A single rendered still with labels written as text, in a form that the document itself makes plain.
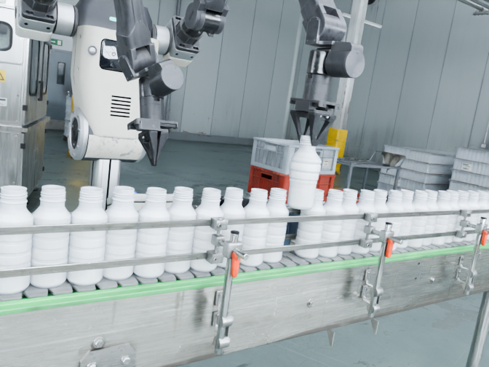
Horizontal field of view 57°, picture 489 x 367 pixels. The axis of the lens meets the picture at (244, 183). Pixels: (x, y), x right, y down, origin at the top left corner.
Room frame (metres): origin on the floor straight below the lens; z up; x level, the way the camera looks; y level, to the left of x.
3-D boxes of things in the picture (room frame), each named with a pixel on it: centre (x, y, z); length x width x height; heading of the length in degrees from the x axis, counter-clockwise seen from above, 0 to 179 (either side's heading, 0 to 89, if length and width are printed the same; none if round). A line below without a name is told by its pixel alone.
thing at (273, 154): (3.61, -0.37, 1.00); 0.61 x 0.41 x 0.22; 133
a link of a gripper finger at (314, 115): (1.01, -0.13, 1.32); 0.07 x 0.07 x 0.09; 36
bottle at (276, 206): (0.99, -0.08, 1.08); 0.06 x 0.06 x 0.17
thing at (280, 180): (3.61, -0.38, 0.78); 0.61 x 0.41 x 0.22; 132
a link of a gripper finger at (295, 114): (1.03, -0.13, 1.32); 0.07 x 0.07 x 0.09; 36
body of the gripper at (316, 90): (1.02, -0.13, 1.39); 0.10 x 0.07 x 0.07; 36
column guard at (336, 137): (11.07, -2.08, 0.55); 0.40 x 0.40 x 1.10; 36
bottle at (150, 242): (0.81, 0.16, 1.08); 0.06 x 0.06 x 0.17
